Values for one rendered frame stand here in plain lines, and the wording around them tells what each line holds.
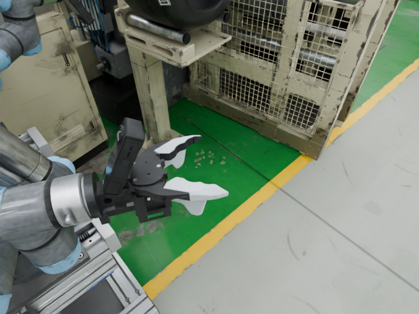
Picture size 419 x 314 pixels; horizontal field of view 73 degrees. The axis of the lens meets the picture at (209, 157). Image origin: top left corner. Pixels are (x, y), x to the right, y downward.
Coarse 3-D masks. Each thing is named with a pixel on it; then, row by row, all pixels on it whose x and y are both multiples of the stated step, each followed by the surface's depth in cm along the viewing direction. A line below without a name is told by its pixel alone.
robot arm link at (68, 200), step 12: (60, 180) 41; (72, 180) 41; (60, 192) 39; (72, 192) 40; (60, 204) 39; (72, 204) 39; (84, 204) 40; (60, 216) 39; (72, 216) 40; (84, 216) 41
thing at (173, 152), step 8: (184, 136) 50; (192, 136) 50; (200, 136) 51; (168, 144) 48; (176, 144) 48; (184, 144) 49; (192, 144) 51; (160, 152) 47; (168, 152) 47; (176, 152) 48; (184, 152) 52; (168, 160) 47; (176, 160) 51
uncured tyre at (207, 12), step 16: (128, 0) 106; (144, 0) 99; (176, 0) 98; (192, 0) 134; (208, 0) 131; (224, 0) 118; (144, 16) 115; (160, 16) 104; (176, 16) 104; (192, 16) 108; (208, 16) 115
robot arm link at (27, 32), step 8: (8, 16) 71; (32, 16) 74; (8, 24) 72; (16, 24) 73; (24, 24) 73; (32, 24) 75; (16, 32) 71; (24, 32) 73; (32, 32) 76; (24, 40) 73; (32, 40) 76; (40, 40) 80; (24, 48) 74; (32, 48) 78; (40, 48) 81
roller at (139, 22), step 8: (128, 16) 126; (136, 16) 125; (136, 24) 125; (144, 24) 122; (152, 24) 120; (160, 24) 119; (160, 32) 118; (168, 32) 116; (176, 32) 114; (184, 32) 113; (176, 40) 116; (184, 40) 113
